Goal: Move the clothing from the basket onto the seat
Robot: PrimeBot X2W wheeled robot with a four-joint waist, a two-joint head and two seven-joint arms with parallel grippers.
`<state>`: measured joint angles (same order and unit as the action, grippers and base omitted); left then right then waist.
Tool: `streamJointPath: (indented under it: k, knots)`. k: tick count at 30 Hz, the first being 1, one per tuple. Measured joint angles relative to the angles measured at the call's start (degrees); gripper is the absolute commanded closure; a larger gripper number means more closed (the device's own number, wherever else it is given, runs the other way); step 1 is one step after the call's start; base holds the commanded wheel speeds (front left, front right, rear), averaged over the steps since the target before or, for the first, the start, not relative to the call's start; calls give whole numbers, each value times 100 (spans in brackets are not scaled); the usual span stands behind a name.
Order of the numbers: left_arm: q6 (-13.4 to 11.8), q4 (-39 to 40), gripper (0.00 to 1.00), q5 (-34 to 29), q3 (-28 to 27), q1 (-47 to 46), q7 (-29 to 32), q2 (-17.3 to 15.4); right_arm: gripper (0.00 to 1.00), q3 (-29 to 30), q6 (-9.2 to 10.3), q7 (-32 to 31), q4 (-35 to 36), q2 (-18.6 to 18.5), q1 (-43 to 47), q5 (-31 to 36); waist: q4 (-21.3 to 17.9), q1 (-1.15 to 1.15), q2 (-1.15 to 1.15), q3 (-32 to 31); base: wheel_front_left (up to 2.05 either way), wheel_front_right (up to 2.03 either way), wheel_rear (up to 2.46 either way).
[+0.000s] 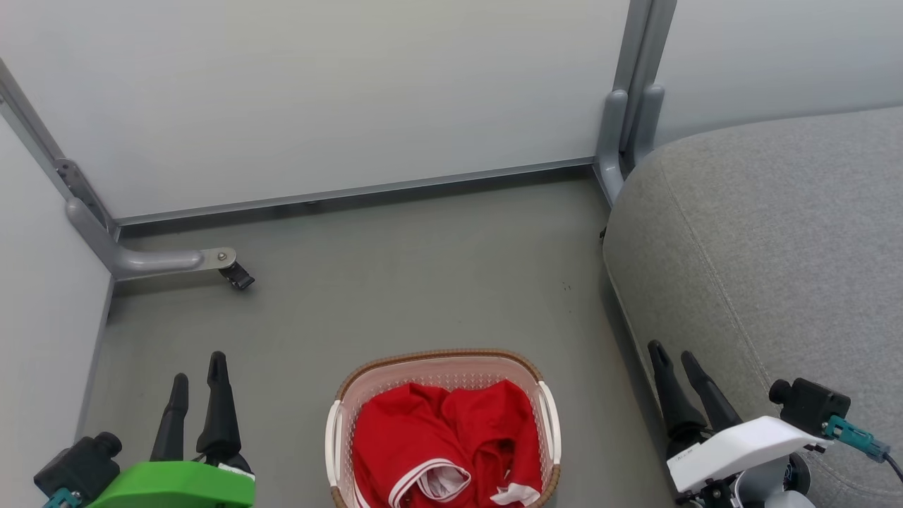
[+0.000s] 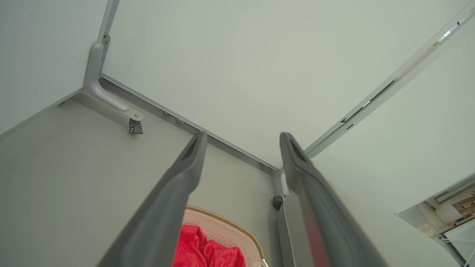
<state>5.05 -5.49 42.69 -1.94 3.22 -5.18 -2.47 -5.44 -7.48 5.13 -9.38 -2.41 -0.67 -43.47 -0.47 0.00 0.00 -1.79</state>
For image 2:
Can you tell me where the grey partition post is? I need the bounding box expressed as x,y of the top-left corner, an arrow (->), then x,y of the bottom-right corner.
268,168 -> 316,267

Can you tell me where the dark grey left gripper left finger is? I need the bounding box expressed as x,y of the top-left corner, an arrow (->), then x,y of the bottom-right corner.
97,131 -> 207,267

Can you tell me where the aluminium frame rail with gap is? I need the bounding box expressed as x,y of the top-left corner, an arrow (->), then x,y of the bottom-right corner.
304,2 -> 475,159

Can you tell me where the aluminium partition frame rail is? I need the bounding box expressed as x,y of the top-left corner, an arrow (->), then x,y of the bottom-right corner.
98,73 -> 279,172

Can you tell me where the grey metal corner bracket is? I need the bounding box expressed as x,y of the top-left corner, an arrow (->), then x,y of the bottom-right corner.
82,42 -> 144,123

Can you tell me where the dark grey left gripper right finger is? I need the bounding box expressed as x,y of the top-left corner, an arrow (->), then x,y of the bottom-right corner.
279,132 -> 388,267

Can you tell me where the bright red smooth garment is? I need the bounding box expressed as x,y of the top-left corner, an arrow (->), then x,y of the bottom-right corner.
173,224 -> 246,267

